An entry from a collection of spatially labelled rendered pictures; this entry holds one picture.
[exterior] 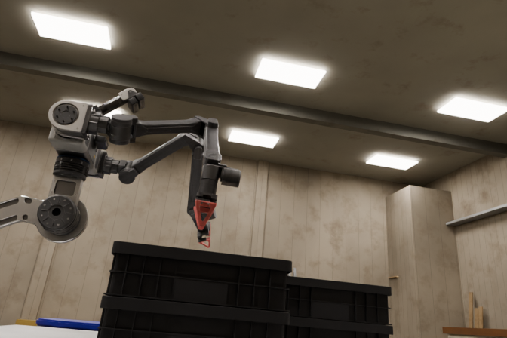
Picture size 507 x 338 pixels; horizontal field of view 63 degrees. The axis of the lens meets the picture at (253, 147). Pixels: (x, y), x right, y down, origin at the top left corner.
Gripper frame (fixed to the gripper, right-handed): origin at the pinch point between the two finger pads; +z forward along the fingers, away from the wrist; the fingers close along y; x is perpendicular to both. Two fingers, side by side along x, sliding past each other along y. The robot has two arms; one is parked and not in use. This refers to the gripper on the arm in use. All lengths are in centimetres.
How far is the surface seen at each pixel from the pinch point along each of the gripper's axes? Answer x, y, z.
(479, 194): -707, 780, -352
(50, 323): 75, 165, 42
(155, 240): 80, 991, -140
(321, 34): -150, 403, -421
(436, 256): -646, 882, -198
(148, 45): 134, 520, -406
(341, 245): -433, 1009, -212
